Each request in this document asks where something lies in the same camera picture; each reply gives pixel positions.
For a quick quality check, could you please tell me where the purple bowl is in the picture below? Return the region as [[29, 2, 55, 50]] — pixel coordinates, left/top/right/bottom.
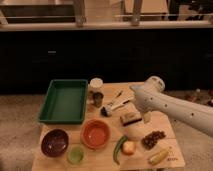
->
[[41, 129, 69, 157]]

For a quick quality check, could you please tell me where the small green cup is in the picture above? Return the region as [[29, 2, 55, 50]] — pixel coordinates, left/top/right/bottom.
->
[[67, 146, 84, 164]]

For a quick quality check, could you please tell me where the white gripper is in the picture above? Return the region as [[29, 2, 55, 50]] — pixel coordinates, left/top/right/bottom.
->
[[130, 83, 157, 123]]

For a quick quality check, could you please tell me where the dark metal cup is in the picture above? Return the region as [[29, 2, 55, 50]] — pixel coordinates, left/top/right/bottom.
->
[[93, 92, 104, 107]]

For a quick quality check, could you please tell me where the bunch of dark grapes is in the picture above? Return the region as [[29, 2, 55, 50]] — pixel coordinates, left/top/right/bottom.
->
[[141, 131, 166, 150]]

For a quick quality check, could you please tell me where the white lidded jar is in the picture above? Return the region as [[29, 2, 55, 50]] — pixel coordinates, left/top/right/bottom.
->
[[88, 78, 103, 99]]

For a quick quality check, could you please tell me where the yellow onion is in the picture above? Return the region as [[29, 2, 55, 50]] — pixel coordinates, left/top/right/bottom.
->
[[122, 141, 136, 155]]

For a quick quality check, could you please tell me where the green plastic tray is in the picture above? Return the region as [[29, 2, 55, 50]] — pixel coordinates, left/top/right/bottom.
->
[[39, 79, 88, 124]]

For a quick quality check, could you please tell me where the corn cob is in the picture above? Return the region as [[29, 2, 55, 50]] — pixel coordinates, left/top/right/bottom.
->
[[148, 149, 169, 165]]

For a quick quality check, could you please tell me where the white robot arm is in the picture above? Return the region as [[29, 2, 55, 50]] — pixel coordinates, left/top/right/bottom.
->
[[130, 76, 213, 137]]

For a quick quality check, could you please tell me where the green chili pepper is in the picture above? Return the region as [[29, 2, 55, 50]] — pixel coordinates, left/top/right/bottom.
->
[[113, 135, 128, 165]]

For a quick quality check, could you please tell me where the orange bowl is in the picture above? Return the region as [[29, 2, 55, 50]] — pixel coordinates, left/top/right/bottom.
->
[[81, 119, 111, 149]]

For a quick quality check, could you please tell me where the wooden felt eraser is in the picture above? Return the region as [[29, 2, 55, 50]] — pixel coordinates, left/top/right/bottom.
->
[[120, 112, 142, 126]]

